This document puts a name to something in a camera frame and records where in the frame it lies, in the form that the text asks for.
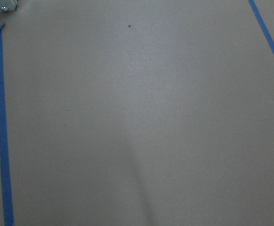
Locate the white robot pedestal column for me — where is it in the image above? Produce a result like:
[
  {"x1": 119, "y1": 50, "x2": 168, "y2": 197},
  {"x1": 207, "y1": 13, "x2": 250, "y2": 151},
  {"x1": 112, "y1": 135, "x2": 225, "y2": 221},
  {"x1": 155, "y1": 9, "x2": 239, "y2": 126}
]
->
[{"x1": 0, "y1": 0, "x2": 18, "y2": 13}]

